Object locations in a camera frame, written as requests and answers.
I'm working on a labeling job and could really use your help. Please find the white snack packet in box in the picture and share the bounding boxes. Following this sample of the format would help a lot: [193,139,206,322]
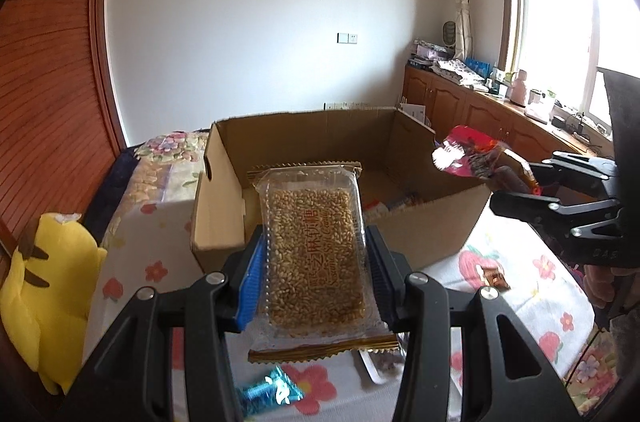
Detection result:
[362,200,390,223]

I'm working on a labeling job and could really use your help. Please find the blue foil candy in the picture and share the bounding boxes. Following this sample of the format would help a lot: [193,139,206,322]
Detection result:
[236,367,305,418]

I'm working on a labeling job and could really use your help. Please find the silver orange snack packet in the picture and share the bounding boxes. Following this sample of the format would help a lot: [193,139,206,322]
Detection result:
[358,347,406,385]

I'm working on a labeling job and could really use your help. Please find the person's right hand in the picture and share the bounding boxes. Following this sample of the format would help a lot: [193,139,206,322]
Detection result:
[584,265,639,309]

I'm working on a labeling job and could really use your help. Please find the floral white bed sheet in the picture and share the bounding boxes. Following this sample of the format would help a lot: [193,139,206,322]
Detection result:
[67,109,593,421]

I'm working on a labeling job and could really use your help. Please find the blue blanket edge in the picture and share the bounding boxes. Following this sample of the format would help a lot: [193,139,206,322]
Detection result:
[80,146,139,245]

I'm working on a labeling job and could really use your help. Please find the brown cardboard box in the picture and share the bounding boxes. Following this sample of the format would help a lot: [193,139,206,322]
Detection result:
[191,108,489,272]

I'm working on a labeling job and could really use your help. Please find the grain bar clear packet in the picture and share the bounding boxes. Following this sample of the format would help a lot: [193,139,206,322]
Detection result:
[247,161,399,364]

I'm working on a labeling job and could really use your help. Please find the wooden low cabinet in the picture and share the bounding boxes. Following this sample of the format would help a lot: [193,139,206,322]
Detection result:
[402,65,593,162]

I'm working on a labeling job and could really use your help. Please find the small brown candy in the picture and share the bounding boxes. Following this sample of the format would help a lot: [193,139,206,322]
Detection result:
[476,265,511,292]

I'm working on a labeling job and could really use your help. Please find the pink sausage snack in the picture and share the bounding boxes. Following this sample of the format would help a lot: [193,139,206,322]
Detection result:
[432,125,541,196]

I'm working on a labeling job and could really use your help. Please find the yellow plush toy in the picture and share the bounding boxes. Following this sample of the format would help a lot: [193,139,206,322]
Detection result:
[1,212,107,395]

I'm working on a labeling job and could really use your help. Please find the window with wooden frame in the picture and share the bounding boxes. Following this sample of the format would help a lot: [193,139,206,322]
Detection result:
[503,0,639,131]

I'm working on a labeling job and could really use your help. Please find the white wall switch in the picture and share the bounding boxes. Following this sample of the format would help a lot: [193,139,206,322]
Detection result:
[336,32,358,44]

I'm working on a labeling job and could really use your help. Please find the white wall socket strip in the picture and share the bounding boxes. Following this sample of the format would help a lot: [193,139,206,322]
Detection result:
[322,102,394,110]

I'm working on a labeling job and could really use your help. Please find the pink thermos bottle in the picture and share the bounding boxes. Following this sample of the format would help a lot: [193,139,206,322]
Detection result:
[509,69,528,107]

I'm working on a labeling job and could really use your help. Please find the wooden wardrobe door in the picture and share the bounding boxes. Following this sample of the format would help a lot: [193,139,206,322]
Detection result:
[1,0,125,257]

